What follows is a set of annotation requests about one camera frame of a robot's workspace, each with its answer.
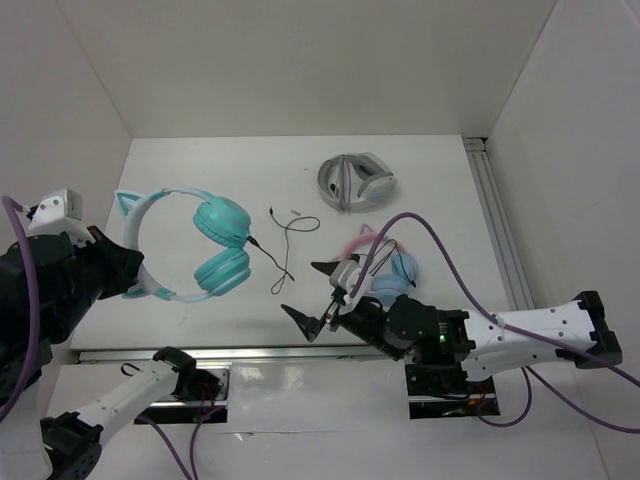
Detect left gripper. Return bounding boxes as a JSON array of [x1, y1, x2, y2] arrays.
[[47, 221, 144, 340]]

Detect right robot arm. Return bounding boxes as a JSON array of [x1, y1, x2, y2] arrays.
[[283, 255, 622, 392]]

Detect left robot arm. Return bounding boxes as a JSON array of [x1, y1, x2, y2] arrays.
[[1, 227, 198, 479]]

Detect pink blue cat-ear headphones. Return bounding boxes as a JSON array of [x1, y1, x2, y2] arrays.
[[339, 223, 419, 307]]

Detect grey white folded headphones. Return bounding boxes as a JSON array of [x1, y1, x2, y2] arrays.
[[316, 152, 397, 213]]

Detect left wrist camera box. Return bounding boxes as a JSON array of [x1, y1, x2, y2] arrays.
[[27, 188, 94, 247]]

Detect aluminium rail front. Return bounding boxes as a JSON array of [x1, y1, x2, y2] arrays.
[[77, 345, 386, 364]]

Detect aluminium rail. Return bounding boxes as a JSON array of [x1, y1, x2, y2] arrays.
[[77, 345, 386, 364], [462, 137, 534, 310]]

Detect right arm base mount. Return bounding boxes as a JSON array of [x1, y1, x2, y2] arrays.
[[405, 364, 500, 420]]

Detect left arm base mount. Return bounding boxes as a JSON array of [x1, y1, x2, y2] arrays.
[[141, 366, 230, 425]]

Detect aluminium rail right side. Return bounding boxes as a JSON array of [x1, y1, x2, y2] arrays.
[[462, 137, 534, 310]]

